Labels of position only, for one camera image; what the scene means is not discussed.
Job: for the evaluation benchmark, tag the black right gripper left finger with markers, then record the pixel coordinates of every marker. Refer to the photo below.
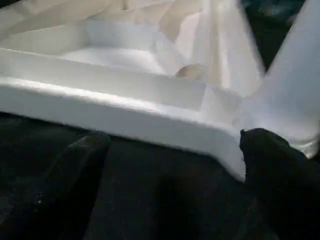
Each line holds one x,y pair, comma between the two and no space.
65,195

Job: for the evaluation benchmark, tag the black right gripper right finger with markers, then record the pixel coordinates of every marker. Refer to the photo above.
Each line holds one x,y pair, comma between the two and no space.
287,190

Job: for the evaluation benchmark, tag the white plastic table top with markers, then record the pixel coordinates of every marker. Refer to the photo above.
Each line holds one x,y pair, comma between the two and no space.
125,85

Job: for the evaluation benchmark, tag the white plastic table leg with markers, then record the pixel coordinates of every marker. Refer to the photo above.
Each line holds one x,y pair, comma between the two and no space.
300,65

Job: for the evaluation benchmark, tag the black work mat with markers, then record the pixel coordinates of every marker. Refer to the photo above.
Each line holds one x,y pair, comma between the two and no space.
165,200

